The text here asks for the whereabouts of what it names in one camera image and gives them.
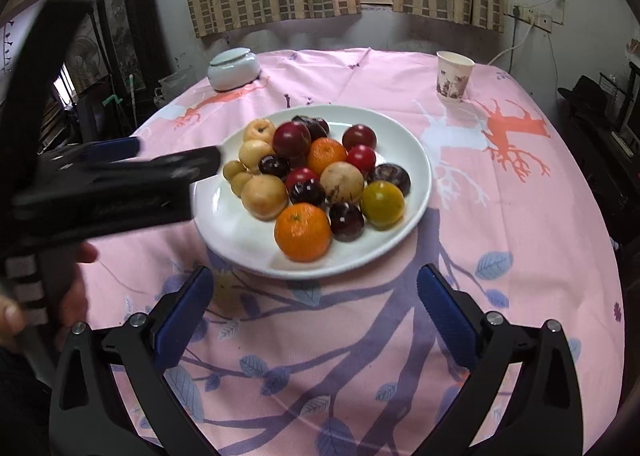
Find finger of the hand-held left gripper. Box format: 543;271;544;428
40;137;141;164
75;146;222;183

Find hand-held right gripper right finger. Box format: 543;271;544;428
416;263;583;456

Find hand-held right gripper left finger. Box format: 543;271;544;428
49;266;221;456

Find large yellow round fruit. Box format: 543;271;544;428
241;174;289;221

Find white oval plate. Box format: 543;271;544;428
193;106;433;281

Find large dark red plum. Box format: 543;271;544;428
272;121;312;160

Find red tomato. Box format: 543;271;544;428
285;167;321;189
346;144;377;174

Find dark purple plum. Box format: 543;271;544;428
291;116;331;142
289;178;327;208
329;201;366;242

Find orange mandarin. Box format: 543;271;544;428
306;137;348;176
274;202;333;263

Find green-yellow mandarin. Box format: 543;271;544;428
360;180;406;230

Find speckled yellow pepino melon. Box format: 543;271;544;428
319;161;365;204

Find dark wrinkled passion fruit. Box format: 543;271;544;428
367;162;412;197

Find person's left hand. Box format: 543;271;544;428
0;242;99;351

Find pale green ceramic jar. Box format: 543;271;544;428
207;56;261;92

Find white desk fan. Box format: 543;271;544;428
65;33;108;82

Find pale green jar lid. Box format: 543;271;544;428
209;48;251;68

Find dark wooden cabinet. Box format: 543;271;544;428
92;0;173;102

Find computer monitor and desk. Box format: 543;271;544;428
557;86;640;247

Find floral paper cup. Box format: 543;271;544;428
436;50;475;104

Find black hat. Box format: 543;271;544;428
557;75;613;124

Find computer monitor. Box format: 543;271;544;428
619;68;640;142

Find white mop handle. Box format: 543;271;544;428
100;75;143;129

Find white power cable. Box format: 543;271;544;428
487;18;531;67

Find white wall power strip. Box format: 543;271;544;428
507;3;553;32

